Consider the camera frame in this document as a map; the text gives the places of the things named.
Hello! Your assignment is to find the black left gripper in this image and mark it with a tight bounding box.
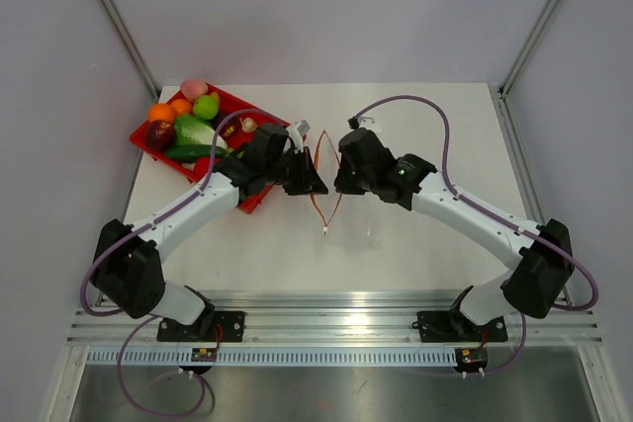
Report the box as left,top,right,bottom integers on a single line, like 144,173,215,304
264,147,328,197

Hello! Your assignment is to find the clear zip bag orange zipper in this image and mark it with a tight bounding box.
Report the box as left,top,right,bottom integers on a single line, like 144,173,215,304
310,128,380,252

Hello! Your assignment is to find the dark green cucumber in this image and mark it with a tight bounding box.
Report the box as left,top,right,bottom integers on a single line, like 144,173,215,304
164,144,212,163

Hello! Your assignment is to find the green lettuce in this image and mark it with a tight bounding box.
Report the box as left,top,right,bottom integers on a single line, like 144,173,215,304
173,114,216,147

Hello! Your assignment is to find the dark red apple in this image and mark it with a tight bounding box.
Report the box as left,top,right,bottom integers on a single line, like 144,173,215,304
145,121,176,153

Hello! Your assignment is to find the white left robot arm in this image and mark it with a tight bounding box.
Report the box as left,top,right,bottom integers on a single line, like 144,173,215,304
84,121,328,341

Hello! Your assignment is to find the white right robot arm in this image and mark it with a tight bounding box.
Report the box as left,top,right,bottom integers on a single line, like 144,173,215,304
334,127,573,339

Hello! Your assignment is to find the garlic bulb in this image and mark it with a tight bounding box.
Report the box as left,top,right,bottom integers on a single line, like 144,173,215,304
239,118,258,133

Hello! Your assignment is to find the purple mangosteen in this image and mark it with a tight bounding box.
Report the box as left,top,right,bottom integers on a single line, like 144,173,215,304
221,118,242,139

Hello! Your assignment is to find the red plastic tray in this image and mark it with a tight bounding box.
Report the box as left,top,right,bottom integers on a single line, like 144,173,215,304
130,84,275,184

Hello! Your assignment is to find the green apple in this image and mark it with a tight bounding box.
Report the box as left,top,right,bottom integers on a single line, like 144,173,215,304
193,95,220,121

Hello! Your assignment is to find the small orange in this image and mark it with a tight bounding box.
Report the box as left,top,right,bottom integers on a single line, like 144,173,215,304
170,98,193,116

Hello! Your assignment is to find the pink peach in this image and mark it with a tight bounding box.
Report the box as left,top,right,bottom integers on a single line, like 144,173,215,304
180,78,209,102

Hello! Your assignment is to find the large orange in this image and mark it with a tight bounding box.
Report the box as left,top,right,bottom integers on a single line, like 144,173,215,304
147,103,177,125

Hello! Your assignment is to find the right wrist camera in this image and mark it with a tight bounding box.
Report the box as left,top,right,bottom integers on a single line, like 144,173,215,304
348,116,383,135

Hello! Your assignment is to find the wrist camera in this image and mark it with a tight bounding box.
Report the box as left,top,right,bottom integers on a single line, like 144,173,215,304
286,120,311,151
348,116,383,135

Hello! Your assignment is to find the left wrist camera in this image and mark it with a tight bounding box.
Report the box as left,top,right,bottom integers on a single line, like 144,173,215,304
286,120,311,151

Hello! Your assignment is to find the aluminium rail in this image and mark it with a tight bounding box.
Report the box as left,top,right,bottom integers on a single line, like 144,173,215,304
66,291,603,347

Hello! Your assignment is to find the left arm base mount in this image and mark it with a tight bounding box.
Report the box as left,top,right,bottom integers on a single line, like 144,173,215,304
156,310,246,343

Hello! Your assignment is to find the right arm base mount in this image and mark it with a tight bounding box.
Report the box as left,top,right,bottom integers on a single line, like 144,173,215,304
411,310,508,343

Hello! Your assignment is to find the white cable duct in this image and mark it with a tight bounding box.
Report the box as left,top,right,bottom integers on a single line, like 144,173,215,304
86,346,457,368

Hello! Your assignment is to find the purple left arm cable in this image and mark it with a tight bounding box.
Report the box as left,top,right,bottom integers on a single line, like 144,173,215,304
80,108,286,417

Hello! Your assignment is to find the right aluminium frame post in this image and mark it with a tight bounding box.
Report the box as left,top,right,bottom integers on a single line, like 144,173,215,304
498,0,564,101

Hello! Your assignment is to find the aluminium frame post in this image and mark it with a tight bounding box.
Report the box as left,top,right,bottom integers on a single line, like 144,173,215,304
98,0,161,100
498,0,564,101

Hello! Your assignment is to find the left aluminium frame post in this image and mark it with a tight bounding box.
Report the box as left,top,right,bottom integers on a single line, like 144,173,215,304
98,0,161,100

